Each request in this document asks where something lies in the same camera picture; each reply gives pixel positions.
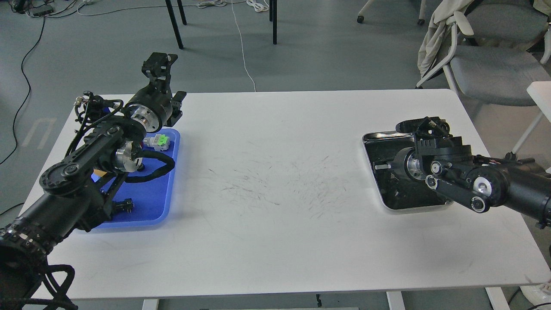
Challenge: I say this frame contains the white side table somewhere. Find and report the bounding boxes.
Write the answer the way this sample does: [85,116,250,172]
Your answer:
[512,81,551,154]

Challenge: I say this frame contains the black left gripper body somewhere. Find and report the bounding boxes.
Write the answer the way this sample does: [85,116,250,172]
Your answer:
[125,88,175,132]

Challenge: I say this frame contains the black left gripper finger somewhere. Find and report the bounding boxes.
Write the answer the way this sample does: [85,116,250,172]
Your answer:
[171,91,187,125]
[142,53,178,96]

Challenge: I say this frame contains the shiny metal tray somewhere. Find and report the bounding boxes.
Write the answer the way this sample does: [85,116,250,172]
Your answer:
[362,131,452,211]

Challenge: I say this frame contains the grey office chair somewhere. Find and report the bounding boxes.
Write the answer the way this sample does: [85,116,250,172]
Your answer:
[416,0,550,107]

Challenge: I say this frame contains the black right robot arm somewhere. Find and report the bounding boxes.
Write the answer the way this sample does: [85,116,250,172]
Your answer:
[362,117,551,228]

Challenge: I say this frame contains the white floor cable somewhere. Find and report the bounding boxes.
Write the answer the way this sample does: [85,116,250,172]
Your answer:
[77,0,270,92]

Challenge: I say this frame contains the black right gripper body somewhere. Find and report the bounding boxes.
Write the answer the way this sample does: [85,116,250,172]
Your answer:
[390,117,474,181]

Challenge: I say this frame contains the grey green connector part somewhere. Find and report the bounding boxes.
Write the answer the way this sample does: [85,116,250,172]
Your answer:
[142,134,171,152]

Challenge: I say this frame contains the black table legs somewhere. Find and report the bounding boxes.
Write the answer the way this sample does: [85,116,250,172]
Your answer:
[165,0,278,50]

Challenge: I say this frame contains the blue plastic tray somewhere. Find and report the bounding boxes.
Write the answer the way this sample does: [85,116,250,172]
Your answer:
[95,129,180,229]

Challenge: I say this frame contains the yellow push button switch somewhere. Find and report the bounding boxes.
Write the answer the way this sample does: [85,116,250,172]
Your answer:
[94,169,107,178]

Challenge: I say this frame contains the beige jacket on chair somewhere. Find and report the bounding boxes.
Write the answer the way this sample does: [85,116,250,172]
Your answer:
[417,0,473,76]

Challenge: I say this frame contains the black floor cable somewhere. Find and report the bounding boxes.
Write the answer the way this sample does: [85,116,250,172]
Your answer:
[0,15,47,166]

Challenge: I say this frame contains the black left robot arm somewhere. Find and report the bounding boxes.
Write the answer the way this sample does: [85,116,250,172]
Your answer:
[0,52,186,310]

